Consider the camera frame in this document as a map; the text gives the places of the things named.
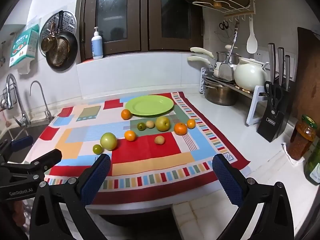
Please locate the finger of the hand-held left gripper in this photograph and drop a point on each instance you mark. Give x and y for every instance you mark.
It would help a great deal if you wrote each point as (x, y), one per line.
(22, 142)
(47, 158)

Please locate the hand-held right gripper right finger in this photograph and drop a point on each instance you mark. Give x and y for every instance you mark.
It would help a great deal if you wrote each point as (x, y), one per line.
(230, 180)

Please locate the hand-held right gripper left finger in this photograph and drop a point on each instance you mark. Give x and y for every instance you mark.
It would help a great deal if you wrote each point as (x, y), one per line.
(96, 177)

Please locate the small green fruit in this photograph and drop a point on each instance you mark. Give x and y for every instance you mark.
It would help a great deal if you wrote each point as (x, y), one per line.
(97, 149)
(141, 126)

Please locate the green apple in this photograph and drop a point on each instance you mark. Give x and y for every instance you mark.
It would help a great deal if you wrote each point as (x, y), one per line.
(108, 141)

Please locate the large orange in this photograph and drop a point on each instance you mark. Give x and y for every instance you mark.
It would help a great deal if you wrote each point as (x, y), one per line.
(180, 129)

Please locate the small yellow fruit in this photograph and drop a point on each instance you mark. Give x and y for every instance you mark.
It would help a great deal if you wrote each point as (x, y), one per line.
(159, 140)
(150, 124)

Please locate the green plate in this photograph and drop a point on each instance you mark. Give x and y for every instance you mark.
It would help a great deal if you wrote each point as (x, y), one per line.
(149, 105)

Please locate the steel sink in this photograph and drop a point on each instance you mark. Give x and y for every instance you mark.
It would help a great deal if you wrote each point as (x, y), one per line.
(22, 132)

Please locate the chrome kitchen faucet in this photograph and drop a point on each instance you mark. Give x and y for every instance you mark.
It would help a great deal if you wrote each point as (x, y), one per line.
(11, 90)

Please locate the slim gooseneck faucet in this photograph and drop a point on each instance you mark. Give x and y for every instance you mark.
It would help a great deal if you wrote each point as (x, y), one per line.
(41, 90)

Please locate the colourful patchwork tablecloth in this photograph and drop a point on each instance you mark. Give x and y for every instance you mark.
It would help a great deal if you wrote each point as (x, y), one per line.
(150, 155)

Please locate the white cloth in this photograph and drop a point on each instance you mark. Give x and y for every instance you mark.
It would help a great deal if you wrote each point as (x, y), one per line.
(287, 155)

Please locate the black knife block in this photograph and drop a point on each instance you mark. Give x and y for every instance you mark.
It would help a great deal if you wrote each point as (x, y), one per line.
(271, 127)

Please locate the small orange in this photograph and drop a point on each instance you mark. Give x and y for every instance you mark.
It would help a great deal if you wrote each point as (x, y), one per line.
(191, 123)

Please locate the white pot shelf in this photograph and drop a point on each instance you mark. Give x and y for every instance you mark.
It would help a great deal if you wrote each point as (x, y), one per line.
(255, 105)

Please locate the green lidded sauce jar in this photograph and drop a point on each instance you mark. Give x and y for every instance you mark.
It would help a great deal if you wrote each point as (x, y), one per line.
(301, 137)

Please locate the green glass bottle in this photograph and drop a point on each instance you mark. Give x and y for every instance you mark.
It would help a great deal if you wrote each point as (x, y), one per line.
(313, 165)

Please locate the steel stockpot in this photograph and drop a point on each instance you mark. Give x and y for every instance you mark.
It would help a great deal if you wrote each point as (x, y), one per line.
(220, 95)

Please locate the black kitchen scissors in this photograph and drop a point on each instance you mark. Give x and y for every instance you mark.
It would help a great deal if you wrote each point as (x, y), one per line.
(275, 97)

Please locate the teal white carton box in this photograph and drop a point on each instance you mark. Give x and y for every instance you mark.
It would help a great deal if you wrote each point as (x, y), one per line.
(25, 45)

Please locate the small brass ladle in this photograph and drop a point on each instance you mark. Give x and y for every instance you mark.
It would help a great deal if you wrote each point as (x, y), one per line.
(47, 43)

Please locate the white ceramic pot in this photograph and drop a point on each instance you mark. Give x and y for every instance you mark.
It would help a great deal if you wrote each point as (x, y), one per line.
(250, 76)

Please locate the black frying pan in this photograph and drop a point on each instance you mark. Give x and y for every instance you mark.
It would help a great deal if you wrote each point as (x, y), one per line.
(72, 47)

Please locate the white blue pump bottle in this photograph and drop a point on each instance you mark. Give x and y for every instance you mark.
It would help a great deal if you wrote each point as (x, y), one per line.
(97, 46)

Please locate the brown cutting board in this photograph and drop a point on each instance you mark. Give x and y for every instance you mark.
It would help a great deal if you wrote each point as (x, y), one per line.
(307, 80)

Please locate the round perforated steamer plate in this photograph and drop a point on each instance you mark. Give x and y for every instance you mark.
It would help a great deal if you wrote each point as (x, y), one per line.
(67, 21)

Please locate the steel saucepan with lid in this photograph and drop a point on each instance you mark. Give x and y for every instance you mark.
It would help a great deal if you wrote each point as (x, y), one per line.
(200, 50)

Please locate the white rice paddle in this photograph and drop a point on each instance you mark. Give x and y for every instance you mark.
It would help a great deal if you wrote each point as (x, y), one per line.
(251, 43)

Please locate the black hanging scissors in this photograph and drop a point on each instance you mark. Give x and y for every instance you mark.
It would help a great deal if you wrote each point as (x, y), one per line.
(224, 25)

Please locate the dark wooden window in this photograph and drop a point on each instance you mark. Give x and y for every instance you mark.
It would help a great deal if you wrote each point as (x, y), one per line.
(175, 10)
(112, 15)

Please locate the white wall socket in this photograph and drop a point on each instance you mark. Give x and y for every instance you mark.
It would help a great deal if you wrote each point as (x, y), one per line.
(260, 56)

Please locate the wooden hook rail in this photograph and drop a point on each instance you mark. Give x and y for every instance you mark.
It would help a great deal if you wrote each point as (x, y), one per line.
(240, 13)

